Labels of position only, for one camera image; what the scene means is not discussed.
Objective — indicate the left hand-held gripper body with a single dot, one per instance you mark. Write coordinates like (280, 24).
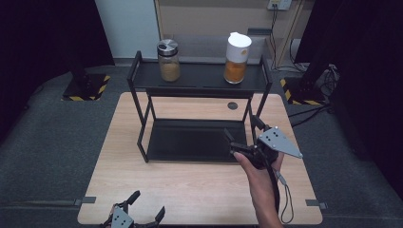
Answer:
(122, 219)

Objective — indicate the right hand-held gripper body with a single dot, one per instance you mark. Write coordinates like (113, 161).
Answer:
(278, 142)

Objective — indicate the black two-tier metal rack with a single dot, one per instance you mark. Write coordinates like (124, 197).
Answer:
(202, 76)

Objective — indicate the glass jar with white lid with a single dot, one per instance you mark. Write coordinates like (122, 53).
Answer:
(238, 47)

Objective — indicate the glass jar with silver lid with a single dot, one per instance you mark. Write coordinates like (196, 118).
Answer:
(169, 68)

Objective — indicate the person's right hand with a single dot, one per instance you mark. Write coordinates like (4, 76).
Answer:
(261, 180)

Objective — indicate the black round table grommet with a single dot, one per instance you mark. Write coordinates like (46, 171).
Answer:
(232, 105)

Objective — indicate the grey table edge tape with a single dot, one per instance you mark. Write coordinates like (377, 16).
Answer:
(313, 203)
(88, 199)

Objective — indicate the black stand with striped base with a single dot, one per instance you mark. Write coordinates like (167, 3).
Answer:
(304, 91)
(85, 88)

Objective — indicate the grey flat floor strip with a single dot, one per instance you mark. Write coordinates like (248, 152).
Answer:
(41, 203)

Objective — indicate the grey cabinet label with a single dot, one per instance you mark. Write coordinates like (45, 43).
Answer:
(261, 31)

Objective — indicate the light wooden cabinet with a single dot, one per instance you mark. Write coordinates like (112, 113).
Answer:
(202, 19)

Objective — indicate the black curtain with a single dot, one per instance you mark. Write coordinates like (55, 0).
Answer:
(374, 63)
(47, 38)

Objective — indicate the white panel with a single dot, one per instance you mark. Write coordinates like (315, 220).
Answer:
(130, 28)

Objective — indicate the white wall socket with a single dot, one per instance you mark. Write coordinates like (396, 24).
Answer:
(283, 3)

